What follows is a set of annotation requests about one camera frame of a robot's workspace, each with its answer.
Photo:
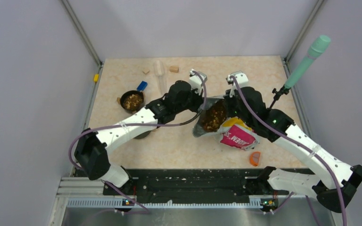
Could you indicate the black pet bowl near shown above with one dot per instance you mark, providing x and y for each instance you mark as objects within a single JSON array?
[{"x": 143, "y": 135}]

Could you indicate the mint green microphone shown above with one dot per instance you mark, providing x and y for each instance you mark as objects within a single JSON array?
[{"x": 316, "y": 49}]

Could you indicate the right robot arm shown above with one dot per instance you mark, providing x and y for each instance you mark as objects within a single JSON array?
[{"x": 333, "y": 183}]

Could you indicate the wooden block right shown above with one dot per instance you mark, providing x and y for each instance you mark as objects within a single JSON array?
[{"x": 174, "y": 69}]

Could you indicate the wooden block left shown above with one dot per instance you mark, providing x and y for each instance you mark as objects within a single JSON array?
[{"x": 146, "y": 71}]

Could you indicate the pet food bag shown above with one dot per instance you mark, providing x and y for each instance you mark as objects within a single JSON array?
[{"x": 229, "y": 131}]

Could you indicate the black pet bowl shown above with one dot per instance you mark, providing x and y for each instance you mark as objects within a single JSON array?
[
  {"x": 132, "y": 101},
  {"x": 143, "y": 135}
]

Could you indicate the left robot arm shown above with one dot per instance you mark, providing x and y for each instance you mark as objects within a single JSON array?
[{"x": 91, "y": 149}]

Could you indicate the yellow block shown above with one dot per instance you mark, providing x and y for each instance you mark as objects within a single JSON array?
[{"x": 96, "y": 78}]

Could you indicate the clear plastic scoop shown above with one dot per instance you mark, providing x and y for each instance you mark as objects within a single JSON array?
[{"x": 159, "y": 71}]

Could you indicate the black pet bowl far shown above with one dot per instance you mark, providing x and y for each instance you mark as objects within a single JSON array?
[{"x": 132, "y": 101}]

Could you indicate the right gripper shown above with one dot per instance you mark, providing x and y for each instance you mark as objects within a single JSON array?
[{"x": 230, "y": 97}]

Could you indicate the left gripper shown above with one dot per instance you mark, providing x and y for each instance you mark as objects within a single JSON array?
[{"x": 196, "y": 91}]

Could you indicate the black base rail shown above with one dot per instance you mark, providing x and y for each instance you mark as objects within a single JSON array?
[{"x": 196, "y": 186}]

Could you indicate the orange plastic piece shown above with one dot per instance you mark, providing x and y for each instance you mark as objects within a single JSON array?
[{"x": 254, "y": 158}]

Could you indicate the blue block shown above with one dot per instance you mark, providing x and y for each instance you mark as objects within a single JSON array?
[{"x": 141, "y": 87}]

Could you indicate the black mini tripod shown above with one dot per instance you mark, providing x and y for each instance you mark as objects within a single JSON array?
[{"x": 278, "y": 93}]

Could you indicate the wooden block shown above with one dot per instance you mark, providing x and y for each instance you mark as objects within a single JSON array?
[
  {"x": 174, "y": 69},
  {"x": 146, "y": 71}
]

